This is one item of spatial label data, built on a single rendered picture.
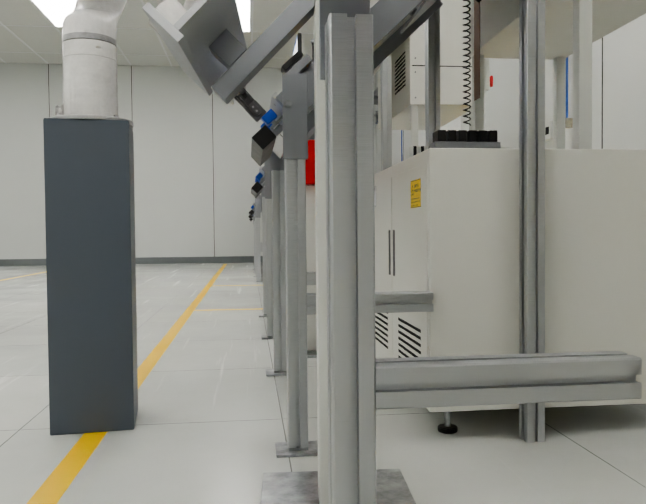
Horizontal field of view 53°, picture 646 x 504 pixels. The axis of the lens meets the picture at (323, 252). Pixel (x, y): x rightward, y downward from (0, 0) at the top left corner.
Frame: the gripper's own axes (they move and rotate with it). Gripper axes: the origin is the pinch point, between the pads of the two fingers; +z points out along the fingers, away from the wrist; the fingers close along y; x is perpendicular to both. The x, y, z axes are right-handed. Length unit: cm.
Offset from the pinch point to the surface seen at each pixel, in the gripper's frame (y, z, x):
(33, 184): -860, -254, -200
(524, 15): 24, 26, 51
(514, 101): -295, 82, 181
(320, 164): 53, 19, -6
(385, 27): 20.9, 8.2, 28.7
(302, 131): 25.3, 12.3, 0.5
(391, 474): 41, 68, -33
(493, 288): 21, 64, 8
